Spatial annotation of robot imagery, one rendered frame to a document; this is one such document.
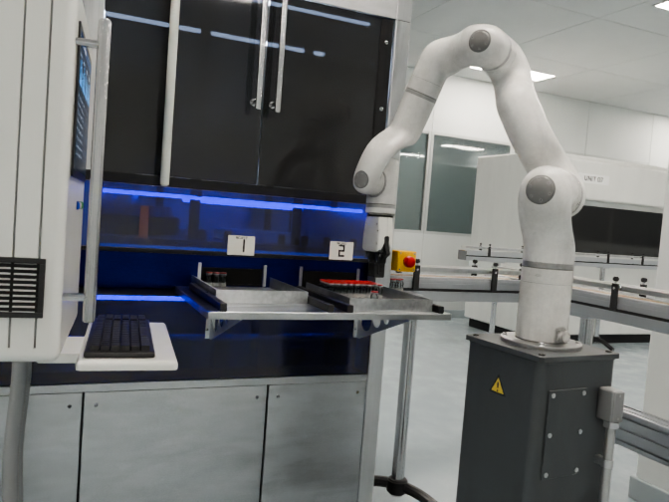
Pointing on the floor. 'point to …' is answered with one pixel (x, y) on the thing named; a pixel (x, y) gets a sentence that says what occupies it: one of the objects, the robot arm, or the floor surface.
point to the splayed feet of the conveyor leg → (401, 488)
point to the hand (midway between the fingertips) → (375, 269)
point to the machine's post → (384, 267)
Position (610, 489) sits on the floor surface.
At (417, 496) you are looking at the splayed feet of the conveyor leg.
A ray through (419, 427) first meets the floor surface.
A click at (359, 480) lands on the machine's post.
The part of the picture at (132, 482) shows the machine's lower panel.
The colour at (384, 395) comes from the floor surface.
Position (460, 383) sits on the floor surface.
